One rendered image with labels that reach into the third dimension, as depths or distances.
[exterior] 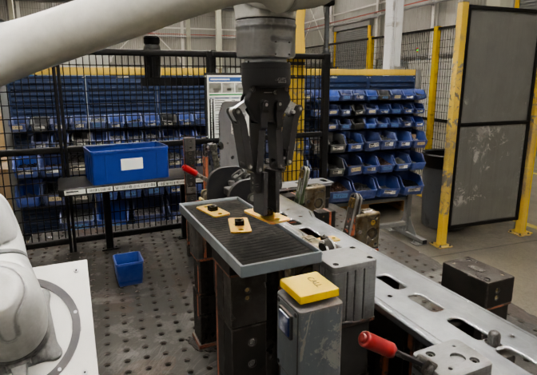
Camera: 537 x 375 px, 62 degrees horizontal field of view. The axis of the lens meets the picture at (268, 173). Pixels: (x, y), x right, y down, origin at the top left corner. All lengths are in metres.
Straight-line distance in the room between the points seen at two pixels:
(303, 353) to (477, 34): 3.64
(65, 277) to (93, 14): 0.90
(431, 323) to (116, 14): 0.72
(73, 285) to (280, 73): 0.87
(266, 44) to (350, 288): 0.45
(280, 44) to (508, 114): 3.83
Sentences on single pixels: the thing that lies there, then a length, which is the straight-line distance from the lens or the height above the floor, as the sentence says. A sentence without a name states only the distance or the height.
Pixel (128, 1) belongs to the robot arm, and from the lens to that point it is 0.53.
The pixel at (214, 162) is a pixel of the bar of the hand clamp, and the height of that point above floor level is 1.15.
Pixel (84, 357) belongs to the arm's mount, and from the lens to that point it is 1.26.
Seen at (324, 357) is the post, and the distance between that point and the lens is 0.65.
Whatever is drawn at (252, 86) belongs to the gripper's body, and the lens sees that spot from 0.68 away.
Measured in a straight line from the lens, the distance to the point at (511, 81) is 4.38.
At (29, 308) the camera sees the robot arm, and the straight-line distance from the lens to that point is 1.06.
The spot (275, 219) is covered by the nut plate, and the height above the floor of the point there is 1.21.
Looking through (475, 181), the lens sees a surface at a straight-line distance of 4.28.
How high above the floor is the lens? 1.43
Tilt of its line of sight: 12 degrees down
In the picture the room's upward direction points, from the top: straight up
